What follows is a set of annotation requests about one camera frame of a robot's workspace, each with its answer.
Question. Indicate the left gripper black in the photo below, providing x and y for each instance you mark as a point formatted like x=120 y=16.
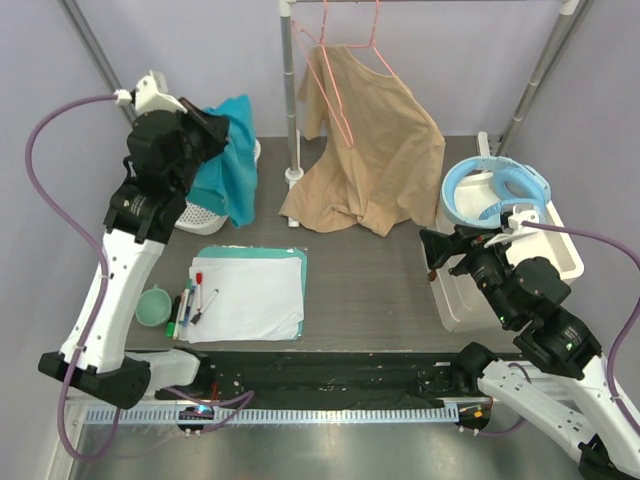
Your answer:
x=214 y=148

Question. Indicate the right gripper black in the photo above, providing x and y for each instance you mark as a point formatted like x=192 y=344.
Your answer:
x=471 y=240

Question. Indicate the teal t shirt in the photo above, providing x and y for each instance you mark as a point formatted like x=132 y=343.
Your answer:
x=239 y=111

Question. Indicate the beige t shirt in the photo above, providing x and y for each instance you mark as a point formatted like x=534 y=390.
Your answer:
x=383 y=159

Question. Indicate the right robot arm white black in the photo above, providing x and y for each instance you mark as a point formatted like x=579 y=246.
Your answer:
x=601 y=432

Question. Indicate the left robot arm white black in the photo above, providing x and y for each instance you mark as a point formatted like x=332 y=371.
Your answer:
x=165 y=151

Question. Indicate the white drawer storage box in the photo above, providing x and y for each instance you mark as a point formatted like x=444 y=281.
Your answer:
x=538 y=269

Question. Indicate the clothes rack metal pole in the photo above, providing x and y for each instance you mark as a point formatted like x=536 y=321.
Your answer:
x=294 y=172

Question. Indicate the white perforated plastic basket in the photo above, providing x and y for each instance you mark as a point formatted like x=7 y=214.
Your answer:
x=200 y=217

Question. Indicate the light blue headphones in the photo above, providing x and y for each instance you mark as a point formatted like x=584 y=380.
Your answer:
x=511 y=182

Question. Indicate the white paper sheets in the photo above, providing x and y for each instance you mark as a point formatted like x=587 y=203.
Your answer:
x=250 y=295

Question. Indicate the blue barrel marker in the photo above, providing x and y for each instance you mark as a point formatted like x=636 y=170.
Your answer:
x=188 y=303

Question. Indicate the green marker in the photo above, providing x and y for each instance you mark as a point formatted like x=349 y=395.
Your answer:
x=170 y=326

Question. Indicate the right rack metal pole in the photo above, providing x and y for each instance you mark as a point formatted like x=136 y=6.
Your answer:
x=570 y=13

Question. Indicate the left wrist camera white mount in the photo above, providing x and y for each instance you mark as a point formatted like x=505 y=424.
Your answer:
x=151 y=94

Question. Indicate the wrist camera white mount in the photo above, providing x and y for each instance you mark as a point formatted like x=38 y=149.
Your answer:
x=515 y=228
x=151 y=94

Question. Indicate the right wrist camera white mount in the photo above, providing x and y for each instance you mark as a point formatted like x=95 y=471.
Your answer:
x=515 y=228

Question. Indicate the left frame metal post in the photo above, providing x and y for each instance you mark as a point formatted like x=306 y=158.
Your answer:
x=89 y=41

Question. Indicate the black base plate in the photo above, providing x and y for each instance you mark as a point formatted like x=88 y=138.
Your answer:
x=346 y=380

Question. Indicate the white slotted cable duct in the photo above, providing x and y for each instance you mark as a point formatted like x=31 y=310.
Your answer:
x=183 y=414

